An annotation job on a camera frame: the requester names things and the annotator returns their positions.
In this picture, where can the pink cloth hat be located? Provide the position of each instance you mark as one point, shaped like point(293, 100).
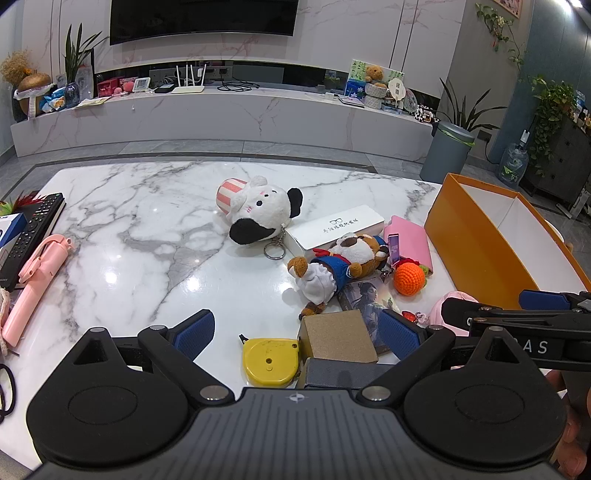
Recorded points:
point(438, 318)

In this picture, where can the orange cardboard box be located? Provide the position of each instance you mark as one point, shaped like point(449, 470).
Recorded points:
point(471, 249)

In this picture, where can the small teddy bear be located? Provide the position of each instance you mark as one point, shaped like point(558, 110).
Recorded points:
point(375, 74)

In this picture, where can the blue snack bags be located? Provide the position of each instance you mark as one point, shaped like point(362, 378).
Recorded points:
point(53, 99)

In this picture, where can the red green feather decoration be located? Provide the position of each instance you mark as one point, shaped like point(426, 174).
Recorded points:
point(21, 201)

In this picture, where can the dark grey cabinet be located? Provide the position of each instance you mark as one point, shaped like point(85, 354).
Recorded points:
point(563, 157)

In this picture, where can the plant in blue vase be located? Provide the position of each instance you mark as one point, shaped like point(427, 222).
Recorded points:
point(71, 92)

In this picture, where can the dried flower bouquet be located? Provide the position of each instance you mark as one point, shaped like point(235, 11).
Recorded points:
point(16, 64)

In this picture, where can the pink leather case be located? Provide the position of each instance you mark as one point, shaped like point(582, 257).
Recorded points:
point(411, 235)

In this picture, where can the white round fan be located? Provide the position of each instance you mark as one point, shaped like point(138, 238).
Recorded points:
point(396, 88)

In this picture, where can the blue white box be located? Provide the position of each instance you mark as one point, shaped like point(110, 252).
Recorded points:
point(11, 228)

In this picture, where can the gold mushroom ornament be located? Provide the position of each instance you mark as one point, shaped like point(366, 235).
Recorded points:
point(34, 82)

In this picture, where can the orange crochet ball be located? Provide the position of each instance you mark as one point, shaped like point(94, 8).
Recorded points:
point(408, 279)

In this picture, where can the grey trash bin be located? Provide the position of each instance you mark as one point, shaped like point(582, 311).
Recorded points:
point(445, 157)

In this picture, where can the wall television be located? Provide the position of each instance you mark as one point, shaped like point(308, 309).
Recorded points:
point(203, 18)

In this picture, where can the white router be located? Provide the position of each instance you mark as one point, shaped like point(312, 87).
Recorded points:
point(187, 88)

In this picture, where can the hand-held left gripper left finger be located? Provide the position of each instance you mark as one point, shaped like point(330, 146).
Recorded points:
point(196, 330)

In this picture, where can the illustrated photo card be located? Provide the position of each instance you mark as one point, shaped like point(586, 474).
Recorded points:
point(369, 300)

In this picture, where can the snake plant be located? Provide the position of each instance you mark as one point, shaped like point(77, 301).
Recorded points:
point(466, 115)

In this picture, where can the white black plush dog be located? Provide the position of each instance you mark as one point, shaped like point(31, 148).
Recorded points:
point(263, 203)

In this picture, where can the clear water jug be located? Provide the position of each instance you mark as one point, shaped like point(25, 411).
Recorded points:
point(512, 166)

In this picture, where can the marble television console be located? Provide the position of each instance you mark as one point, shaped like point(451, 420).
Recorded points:
point(207, 115)

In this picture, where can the brown plush bear blue outfit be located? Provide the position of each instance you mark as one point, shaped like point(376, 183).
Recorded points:
point(355, 251)

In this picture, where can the beige sofa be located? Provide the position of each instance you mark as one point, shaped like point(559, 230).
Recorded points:
point(14, 468)

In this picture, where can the green landscape painting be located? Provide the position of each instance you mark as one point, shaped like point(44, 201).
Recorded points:
point(355, 74)

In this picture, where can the pink selfie stick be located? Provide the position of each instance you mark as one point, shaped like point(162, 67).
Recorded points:
point(27, 295)

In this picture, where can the white desk thermometer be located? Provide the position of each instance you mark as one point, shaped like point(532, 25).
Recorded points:
point(141, 84)

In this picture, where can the framed wall picture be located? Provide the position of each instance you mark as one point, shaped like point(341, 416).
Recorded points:
point(503, 2)

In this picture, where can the black remote control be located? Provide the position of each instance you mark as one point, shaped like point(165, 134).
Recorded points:
point(39, 221)

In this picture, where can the tan square box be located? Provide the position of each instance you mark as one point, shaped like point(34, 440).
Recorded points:
point(337, 337)

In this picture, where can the white glasses box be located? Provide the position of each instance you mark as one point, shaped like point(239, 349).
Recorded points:
point(332, 228)

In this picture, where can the hanging vine plant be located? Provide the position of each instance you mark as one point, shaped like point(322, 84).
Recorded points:
point(501, 23)

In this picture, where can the white woven basket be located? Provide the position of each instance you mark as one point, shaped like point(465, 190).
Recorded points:
point(375, 96)

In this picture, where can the person's right hand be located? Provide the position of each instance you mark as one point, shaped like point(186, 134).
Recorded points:
point(575, 438)

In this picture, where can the small purple rectangular item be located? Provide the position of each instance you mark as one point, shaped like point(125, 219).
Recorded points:
point(393, 247)

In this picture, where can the trailing green plant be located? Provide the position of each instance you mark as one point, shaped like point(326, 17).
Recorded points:
point(551, 106)

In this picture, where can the black set-top box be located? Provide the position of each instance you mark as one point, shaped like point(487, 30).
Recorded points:
point(164, 88)

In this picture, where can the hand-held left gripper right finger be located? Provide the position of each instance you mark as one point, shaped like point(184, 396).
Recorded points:
point(399, 334)

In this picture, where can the cow print figurines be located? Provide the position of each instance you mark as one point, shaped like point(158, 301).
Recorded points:
point(425, 115)

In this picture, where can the yellow tape measure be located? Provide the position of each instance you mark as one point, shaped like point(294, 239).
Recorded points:
point(270, 362)

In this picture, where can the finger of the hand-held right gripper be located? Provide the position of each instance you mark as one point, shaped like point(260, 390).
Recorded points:
point(545, 300)
point(461, 308)

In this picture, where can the pink gift box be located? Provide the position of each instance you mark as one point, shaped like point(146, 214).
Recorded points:
point(108, 86)

